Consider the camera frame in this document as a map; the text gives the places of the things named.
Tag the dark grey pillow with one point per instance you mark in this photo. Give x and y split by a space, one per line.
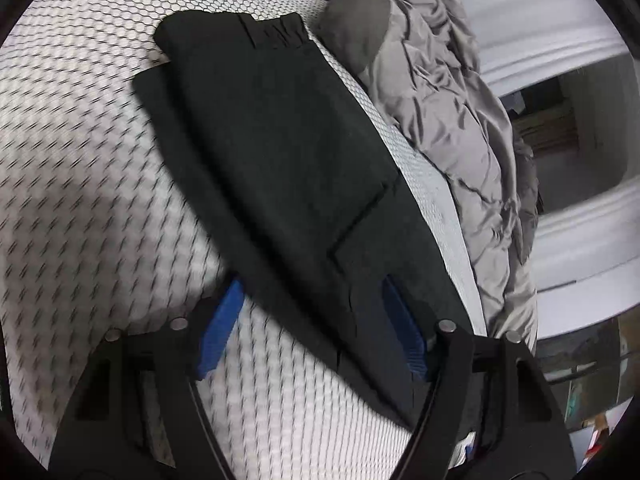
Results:
354 30

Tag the white honeycomb mesh mattress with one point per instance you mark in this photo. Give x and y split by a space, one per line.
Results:
98 246

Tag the grey crumpled duvet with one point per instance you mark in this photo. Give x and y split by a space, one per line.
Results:
425 82

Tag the black pants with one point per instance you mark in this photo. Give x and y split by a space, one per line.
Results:
301 197

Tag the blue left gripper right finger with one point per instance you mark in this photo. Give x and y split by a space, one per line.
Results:
408 334

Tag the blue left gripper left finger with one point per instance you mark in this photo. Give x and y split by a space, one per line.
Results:
215 324

